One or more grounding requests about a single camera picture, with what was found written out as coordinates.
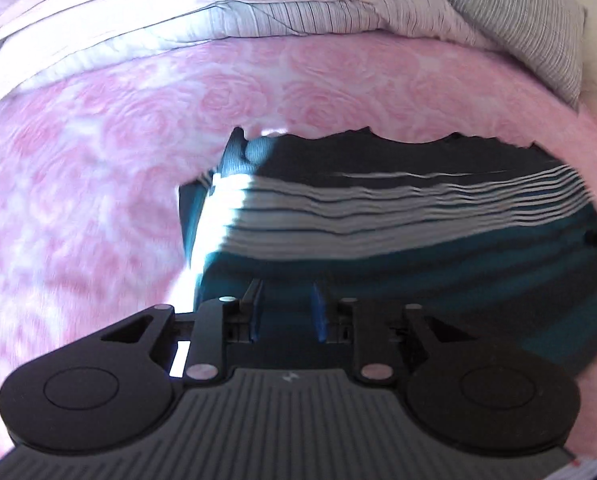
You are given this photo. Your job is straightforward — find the pink floral blanket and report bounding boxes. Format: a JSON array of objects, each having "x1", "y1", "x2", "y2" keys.
[{"x1": 0, "y1": 35, "x2": 597, "y2": 467}]

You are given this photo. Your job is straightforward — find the striped knit sweater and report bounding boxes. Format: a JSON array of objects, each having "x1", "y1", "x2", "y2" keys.
[{"x1": 178, "y1": 126, "x2": 597, "y2": 377}]

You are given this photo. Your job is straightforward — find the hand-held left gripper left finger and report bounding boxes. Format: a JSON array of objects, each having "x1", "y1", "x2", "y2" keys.
[{"x1": 98, "y1": 279, "x2": 266, "y2": 387}]

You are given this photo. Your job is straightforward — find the grey striped pillow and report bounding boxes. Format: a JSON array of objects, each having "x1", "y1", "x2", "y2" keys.
[{"x1": 450, "y1": 0, "x2": 588, "y2": 110}]

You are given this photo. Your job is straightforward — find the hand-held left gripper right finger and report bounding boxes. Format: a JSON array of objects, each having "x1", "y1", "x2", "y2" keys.
[{"x1": 311, "y1": 281, "x2": 485, "y2": 387}]

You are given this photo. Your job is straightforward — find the white striped duvet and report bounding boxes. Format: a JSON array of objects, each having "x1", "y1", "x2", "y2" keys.
[{"x1": 0, "y1": 0, "x2": 494, "y2": 116}]

